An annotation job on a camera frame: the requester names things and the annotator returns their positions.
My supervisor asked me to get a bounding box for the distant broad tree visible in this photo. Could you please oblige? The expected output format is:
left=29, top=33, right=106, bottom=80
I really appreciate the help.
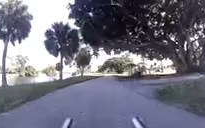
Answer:
left=97, top=55, right=138, bottom=75

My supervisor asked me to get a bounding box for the small tree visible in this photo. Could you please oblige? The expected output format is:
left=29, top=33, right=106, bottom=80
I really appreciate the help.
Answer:
left=73, top=46, right=93, bottom=77

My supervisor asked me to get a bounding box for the grey asphalt path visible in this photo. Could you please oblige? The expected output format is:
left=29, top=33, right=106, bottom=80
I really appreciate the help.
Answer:
left=0, top=73, right=205, bottom=128

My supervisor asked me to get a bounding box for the large broad dark tree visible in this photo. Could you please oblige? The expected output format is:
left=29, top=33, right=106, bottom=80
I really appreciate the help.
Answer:
left=68, top=0, right=205, bottom=76

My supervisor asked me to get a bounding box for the robot's own part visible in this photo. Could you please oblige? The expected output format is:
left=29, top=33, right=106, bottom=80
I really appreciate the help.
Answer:
left=61, top=117, right=74, bottom=128
left=131, top=116, right=147, bottom=128

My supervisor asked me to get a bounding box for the row of distant trees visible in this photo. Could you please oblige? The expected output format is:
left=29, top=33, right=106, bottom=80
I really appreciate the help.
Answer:
left=0, top=54, right=59, bottom=78

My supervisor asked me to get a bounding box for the pond water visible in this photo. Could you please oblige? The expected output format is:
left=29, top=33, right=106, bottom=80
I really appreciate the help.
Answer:
left=0, top=72, right=74, bottom=89

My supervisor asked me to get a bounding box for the grass strip beside pond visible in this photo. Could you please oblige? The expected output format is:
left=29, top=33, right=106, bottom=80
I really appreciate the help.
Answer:
left=0, top=75, right=98, bottom=118

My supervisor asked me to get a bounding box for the grass field with shade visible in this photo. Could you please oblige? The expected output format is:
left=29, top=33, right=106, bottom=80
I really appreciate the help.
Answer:
left=156, top=78, right=205, bottom=118

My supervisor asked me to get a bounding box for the tall palm tree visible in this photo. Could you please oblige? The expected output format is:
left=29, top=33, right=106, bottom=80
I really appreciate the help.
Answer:
left=0, top=0, right=34, bottom=88

